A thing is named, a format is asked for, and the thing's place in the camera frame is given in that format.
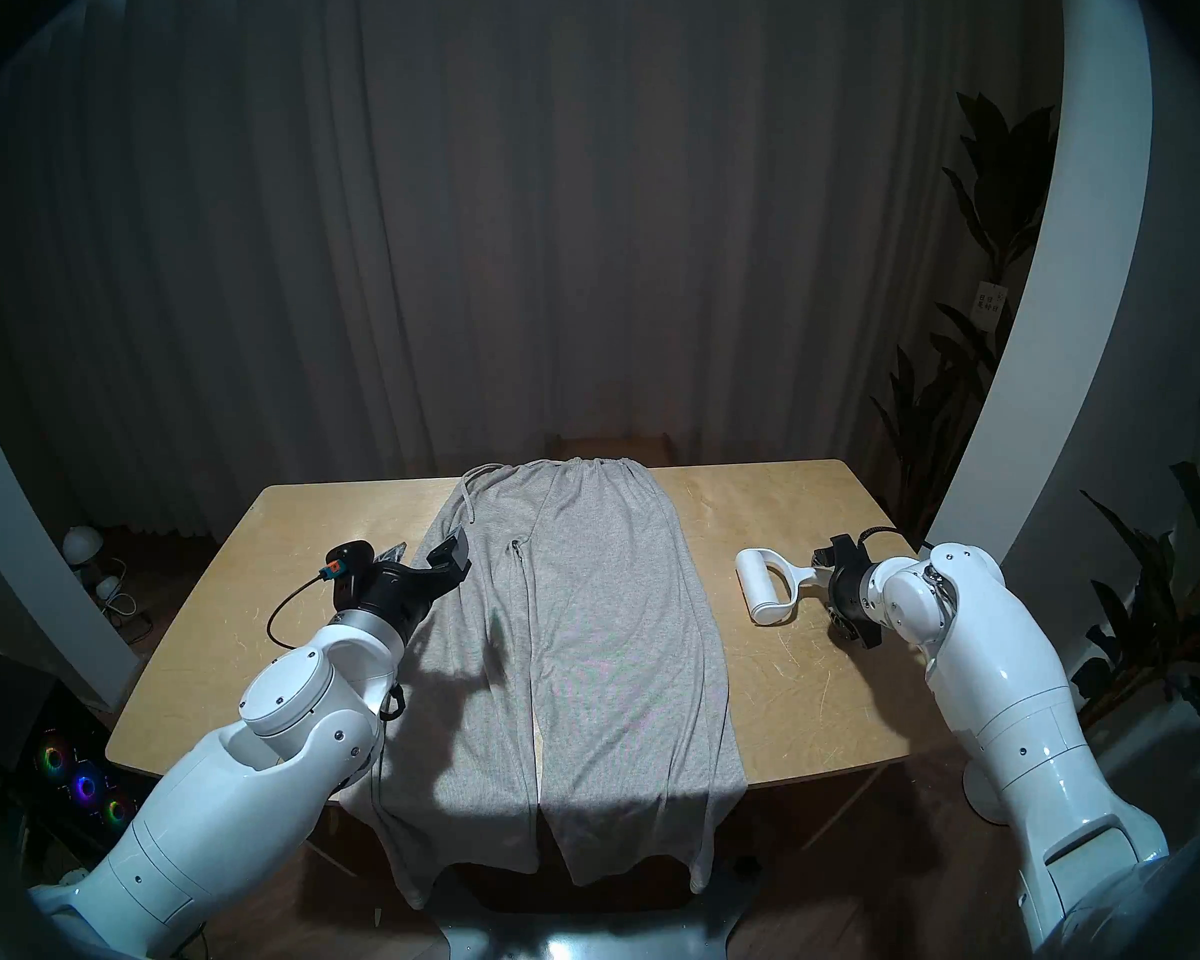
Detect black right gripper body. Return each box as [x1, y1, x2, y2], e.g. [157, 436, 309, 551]
[831, 559, 877, 620]

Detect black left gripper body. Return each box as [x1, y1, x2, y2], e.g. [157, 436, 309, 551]
[344, 562, 471, 635]

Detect white lint roller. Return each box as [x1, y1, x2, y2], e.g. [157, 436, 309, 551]
[736, 546, 819, 626]

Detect grey drawstring pants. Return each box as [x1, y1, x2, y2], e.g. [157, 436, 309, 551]
[338, 456, 749, 911]

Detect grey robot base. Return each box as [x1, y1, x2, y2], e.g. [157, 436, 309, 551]
[430, 858, 761, 960]

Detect wooden chair back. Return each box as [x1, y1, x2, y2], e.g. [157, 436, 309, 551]
[545, 431, 676, 466]

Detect white round plant pot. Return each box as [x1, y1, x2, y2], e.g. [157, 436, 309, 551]
[963, 748, 1011, 827]

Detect leafy plant in white pot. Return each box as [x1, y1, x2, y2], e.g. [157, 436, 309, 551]
[1070, 318, 1200, 734]

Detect grey pleated curtain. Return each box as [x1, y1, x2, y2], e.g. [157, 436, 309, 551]
[0, 0, 1061, 544]

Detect computer case with rainbow fans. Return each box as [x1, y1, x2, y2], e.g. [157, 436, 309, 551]
[0, 653, 191, 859]

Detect short white curved arch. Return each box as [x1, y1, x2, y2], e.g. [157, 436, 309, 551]
[0, 338, 141, 714]

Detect tall white curved arch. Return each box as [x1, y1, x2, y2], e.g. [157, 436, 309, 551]
[918, 0, 1156, 619]

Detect tall dark leafy plant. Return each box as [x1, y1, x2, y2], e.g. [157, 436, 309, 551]
[870, 90, 1061, 549]

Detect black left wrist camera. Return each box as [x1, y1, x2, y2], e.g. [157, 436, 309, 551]
[322, 540, 377, 587]

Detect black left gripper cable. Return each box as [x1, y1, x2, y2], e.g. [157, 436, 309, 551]
[265, 568, 336, 651]

